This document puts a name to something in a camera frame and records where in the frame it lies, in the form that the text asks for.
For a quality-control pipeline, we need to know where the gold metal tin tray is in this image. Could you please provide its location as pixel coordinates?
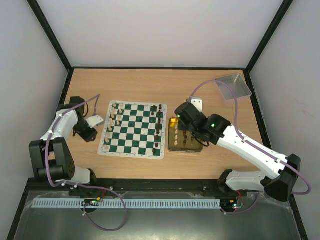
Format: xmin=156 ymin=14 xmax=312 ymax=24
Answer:
xmin=167 ymin=117 xmax=203 ymax=153

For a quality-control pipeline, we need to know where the green white chess board mat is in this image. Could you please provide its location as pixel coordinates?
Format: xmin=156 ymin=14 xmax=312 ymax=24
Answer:
xmin=97 ymin=100 xmax=168 ymax=160

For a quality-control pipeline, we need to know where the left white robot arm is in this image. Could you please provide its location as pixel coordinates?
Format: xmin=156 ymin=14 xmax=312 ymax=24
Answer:
xmin=28 ymin=96 xmax=98 ymax=186

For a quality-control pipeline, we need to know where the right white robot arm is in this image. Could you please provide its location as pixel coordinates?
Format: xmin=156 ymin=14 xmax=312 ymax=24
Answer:
xmin=174 ymin=102 xmax=301 ymax=202

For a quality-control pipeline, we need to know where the silver square metal tin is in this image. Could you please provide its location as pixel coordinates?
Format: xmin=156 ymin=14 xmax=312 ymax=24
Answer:
xmin=213 ymin=73 xmax=252 ymax=105

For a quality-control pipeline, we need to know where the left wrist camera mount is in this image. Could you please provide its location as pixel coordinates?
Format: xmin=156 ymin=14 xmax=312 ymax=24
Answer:
xmin=86 ymin=115 xmax=105 ymax=129

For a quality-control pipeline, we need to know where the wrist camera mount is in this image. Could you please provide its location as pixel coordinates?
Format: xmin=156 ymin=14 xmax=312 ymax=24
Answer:
xmin=86 ymin=115 xmax=105 ymax=129
xmin=188 ymin=96 xmax=203 ymax=112

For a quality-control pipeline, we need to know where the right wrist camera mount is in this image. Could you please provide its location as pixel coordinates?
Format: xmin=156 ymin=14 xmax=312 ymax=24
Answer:
xmin=188 ymin=96 xmax=203 ymax=112

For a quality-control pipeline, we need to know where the black aluminium frame rail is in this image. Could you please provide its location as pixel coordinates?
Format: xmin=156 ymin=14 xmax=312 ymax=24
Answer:
xmin=24 ymin=177 xmax=291 ymax=197

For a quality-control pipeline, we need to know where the white slotted cable duct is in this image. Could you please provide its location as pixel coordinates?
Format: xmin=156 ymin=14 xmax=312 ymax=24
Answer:
xmin=31 ymin=198 xmax=221 ymax=210

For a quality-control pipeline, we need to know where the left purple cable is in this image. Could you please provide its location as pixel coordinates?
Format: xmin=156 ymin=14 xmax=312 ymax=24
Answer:
xmin=43 ymin=93 xmax=128 ymax=231

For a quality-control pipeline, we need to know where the purple cable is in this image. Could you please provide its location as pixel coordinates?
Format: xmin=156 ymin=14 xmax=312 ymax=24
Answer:
xmin=188 ymin=79 xmax=312 ymax=216
xmin=43 ymin=93 xmax=128 ymax=231

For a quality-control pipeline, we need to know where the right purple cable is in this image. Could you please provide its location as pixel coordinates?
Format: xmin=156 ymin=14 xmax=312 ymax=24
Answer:
xmin=188 ymin=79 xmax=312 ymax=216

